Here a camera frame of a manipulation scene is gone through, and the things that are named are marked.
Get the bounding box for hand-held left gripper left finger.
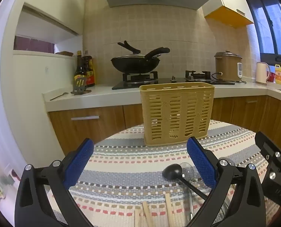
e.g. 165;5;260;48
14;138;95;227

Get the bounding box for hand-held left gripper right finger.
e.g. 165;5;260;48
186;136;266;227

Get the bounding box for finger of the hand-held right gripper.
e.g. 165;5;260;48
254;131;281;209

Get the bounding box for black ladle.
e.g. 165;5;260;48
162;164;209;201

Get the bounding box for yellow plastic utensil basket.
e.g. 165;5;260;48
139;82;215;146

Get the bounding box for wooden chopstick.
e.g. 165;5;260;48
142;201;154;227
164;193;175;227

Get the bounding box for clear plastic spoon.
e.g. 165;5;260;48
178;162;196;227

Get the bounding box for wooden base cabinets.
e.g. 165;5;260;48
48;95;281;155

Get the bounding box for striped woven tablecloth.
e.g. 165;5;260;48
47;119;281;227

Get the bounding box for pink electric kettle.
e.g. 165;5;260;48
256;62;271;85

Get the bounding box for white kitchen countertop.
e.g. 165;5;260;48
42;80;281;112

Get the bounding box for metal spoon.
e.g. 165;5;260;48
50;92;69;101

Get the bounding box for slotted metal spatula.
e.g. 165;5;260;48
71;77;92;95

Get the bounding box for brown rice cooker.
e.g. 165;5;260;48
214;51;243;83

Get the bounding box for dark soy sauce bottle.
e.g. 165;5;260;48
74;51;87;88

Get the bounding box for brown sauce bottle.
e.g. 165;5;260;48
82;50;95;87

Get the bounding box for black gas stove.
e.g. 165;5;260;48
111;70;235;90

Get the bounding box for dark-framed window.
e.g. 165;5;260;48
245;0;281;64

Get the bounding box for black wok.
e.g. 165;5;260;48
111;47;170;74

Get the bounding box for black frying pan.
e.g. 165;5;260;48
117;41;162;59

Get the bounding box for silver drawer handle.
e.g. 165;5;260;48
71;115;100;121

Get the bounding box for black power cord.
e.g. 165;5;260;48
211;72;247;85

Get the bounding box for yellow-bottomed wall cabinet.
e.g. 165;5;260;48
203;0;255;29

